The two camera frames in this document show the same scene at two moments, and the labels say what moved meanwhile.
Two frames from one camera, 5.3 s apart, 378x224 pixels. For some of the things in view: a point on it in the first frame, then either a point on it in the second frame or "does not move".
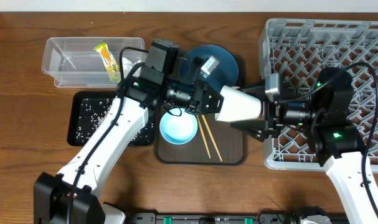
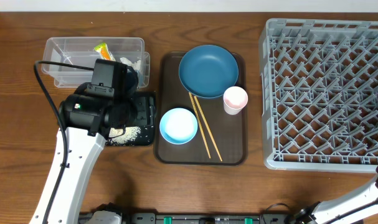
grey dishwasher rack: [297, 50] does not move
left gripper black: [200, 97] to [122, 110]
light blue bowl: [179, 129] does not move
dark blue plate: [213, 64] does not move
